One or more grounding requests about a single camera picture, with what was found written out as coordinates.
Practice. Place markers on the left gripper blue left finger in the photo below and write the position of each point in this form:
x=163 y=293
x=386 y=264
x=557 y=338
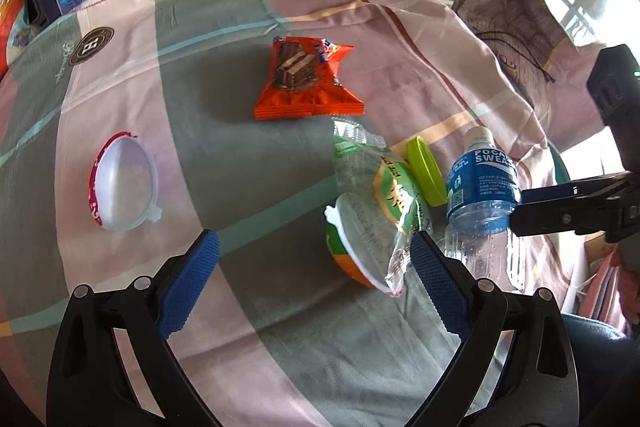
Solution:
x=88 y=384

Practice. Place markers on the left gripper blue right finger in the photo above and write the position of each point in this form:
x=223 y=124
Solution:
x=537 y=385

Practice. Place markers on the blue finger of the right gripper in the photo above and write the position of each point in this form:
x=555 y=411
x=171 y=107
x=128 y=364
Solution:
x=608 y=204

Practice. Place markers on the blue label water bottle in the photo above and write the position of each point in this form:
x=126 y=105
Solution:
x=482 y=193

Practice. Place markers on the lime green round lid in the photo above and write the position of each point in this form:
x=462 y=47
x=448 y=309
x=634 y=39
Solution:
x=426 y=171

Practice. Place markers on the red white plastic half shell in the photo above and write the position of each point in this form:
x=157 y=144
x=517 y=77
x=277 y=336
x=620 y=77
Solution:
x=123 y=185

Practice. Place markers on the orange wafer snack wrapper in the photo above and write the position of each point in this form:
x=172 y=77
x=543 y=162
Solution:
x=303 y=81

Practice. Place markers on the purple grey draped cloth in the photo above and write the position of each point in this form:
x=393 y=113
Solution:
x=524 y=36

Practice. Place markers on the striped pink grey tablecloth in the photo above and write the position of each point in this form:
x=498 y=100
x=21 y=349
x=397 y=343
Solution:
x=280 y=336

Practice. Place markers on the cartoon puppy gift bag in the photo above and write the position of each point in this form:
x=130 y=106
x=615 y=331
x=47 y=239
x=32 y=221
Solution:
x=15 y=31

